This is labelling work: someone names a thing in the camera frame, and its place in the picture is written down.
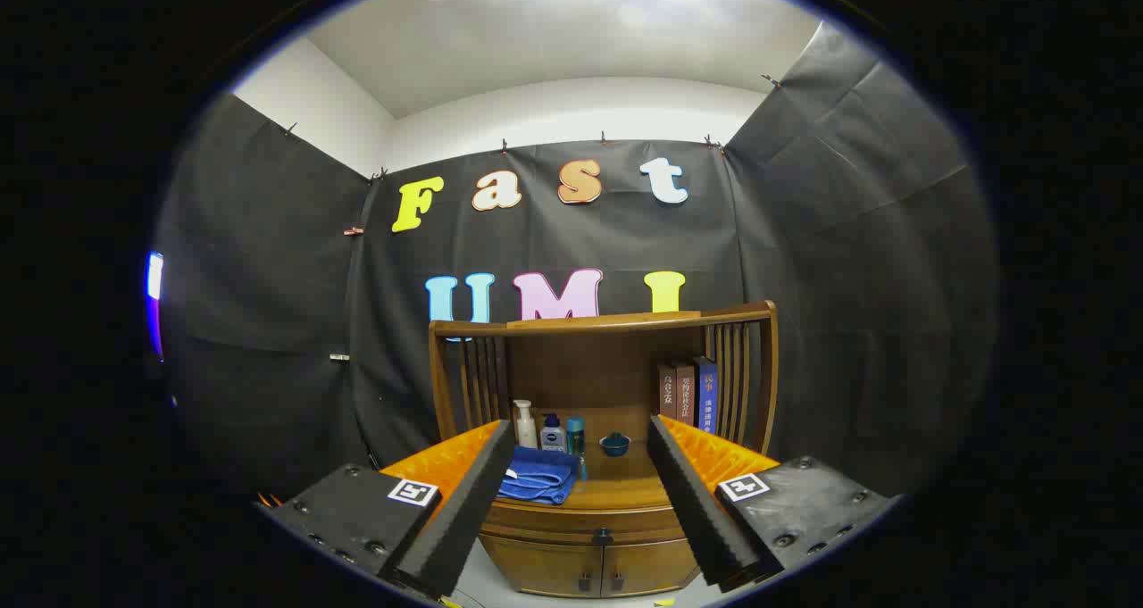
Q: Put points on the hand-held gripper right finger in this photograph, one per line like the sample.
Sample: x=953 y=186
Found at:
x=696 y=510

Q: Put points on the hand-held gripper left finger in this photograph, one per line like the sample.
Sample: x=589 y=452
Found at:
x=464 y=510

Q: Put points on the wooden drawer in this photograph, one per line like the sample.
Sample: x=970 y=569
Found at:
x=571 y=523

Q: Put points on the wooden cabinet door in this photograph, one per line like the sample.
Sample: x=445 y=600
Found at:
x=545 y=568
x=647 y=565

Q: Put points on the wooden countertop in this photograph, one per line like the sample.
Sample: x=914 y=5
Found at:
x=616 y=487

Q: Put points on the blue folded towel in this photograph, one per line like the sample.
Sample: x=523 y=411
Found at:
x=540 y=474

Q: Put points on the white pump bottle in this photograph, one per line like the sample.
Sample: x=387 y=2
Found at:
x=526 y=431

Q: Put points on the blue lidded teacup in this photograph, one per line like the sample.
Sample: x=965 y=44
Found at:
x=614 y=445

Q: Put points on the blue book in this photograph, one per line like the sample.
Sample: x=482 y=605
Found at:
x=707 y=403

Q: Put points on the reddish brown book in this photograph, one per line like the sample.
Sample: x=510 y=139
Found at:
x=685 y=398

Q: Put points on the white bottle with blue cap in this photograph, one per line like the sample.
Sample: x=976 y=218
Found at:
x=553 y=437

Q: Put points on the dark brown book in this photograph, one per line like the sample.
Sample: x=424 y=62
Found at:
x=667 y=394

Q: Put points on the teal tall bottle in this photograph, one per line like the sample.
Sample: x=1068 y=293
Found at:
x=576 y=434

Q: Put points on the black backdrop cloth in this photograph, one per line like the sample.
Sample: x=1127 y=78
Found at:
x=268 y=322

